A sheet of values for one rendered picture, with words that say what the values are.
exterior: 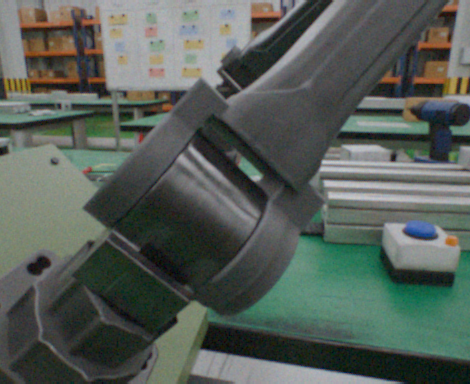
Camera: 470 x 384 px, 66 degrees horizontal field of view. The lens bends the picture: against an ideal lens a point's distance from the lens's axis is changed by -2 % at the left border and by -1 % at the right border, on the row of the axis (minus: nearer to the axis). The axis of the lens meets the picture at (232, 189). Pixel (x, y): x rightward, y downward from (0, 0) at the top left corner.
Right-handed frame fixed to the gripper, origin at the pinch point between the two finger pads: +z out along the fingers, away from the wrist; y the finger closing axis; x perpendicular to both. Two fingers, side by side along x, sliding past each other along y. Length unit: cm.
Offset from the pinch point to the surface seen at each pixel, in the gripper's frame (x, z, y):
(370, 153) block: -33.7, -3.1, 31.6
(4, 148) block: 75, -1, 37
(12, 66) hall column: 527, -47, 623
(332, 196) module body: -19.9, -2.7, -4.9
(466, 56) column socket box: -273, -54, 539
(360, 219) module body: -24.7, 1.0, -5.2
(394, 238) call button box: -27.4, -0.2, -15.0
